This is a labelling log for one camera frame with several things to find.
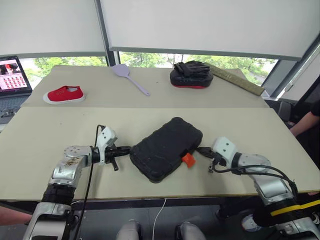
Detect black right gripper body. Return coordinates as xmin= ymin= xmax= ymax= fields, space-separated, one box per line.
xmin=208 ymin=151 xmax=227 ymax=174

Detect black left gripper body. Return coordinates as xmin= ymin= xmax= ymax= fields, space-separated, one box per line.
xmin=104 ymin=146 xmax=121 ymax=172

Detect black plastic tool case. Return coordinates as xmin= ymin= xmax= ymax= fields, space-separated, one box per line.
xmin=129 ymin=116 xmax=204 ymax=184

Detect white sneaker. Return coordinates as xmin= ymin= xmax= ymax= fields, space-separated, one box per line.
xmin=240 ymin=214 xmax=263 ymax=232

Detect black red boxing pad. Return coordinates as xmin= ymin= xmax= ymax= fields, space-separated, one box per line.
xmin=169 ymin=60 xmax=215 ymax=89

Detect grey rounded shape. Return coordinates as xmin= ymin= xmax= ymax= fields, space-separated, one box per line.
xmin=115 ymin=219 xmax=141 ymax=240
xmin=175 ymin=220 xmax=206 ymax=240

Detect red canvas shoe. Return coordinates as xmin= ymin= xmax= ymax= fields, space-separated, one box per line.
xmin=42 ymin=85 xmax=87 ymax=105

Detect olive wooden plank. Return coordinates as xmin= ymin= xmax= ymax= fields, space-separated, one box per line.
xmin=208 ymin=64 xmax=266 ymax=96

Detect lilac plastic spatula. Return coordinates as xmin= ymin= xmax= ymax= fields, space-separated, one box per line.
xmin=111 ymin=63 xmax=152 ymax=97

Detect grey window pillar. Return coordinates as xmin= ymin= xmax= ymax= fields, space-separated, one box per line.
xmin=94 ymin=0 xmax=121 ymax=67

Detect black eyeglasses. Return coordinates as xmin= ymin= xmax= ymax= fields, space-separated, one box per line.
xmin=0 ymin=108 xmax=17 ymax=119

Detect open laptop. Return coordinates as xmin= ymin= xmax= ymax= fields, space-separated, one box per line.
xmin=0 ymin=55 xmax=34 ymax=125

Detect wide white roller blind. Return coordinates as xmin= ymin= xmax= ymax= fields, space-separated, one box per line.
xmin=99 ymin=0 xmax=320 ymax=62

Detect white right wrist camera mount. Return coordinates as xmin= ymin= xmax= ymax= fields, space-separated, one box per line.
xmin=211 ymin=136 xmax=239 ymax=167

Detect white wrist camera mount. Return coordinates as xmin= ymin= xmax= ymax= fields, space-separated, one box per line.
xmin=96 ymin=126 xmax=118 ymax=166
xmin=211 ymin=136 xmax=239 ymax=167

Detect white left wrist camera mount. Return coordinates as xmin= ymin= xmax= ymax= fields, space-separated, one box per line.
xmin=96 ymin=126 xmax=118 ymax=166

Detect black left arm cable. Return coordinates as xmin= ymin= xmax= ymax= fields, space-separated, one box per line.
xmin=74 ymin=124 xmax=106 ymax=240

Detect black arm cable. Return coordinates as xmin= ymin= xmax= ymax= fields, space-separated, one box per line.
xmin=212 ymin=163 xmax=299 ymax=198
xmin=74 ymin=124 xmax=106 ymax=240

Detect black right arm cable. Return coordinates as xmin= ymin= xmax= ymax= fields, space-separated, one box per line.
xmin=212 ymin=163 xmax=299 ymax=198

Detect white thin cable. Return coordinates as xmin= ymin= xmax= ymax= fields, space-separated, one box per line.
xmin=152 ymin=197 xmax=168 ymax=240

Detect grey slanted window frame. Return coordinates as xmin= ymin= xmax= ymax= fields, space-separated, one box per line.
xmin=261 ymin=41 xmax=320 ymax=101

